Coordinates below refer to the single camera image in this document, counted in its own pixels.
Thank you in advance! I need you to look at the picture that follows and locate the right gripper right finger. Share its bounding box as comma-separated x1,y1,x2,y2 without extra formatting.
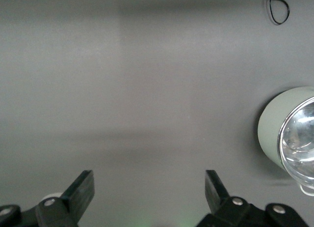
196,170,310,227

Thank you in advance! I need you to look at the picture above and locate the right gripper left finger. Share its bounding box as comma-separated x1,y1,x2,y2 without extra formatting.
0,170,95,227

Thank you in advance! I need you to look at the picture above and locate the sage green cooking pot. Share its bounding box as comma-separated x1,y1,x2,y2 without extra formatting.
257,86,314,197

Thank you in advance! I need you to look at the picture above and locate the glass pot lid steel rim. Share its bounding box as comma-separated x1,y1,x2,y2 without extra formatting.
277,96,314,188

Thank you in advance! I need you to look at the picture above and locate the thin black loose cable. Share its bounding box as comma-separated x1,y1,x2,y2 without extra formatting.
261,0,290,26

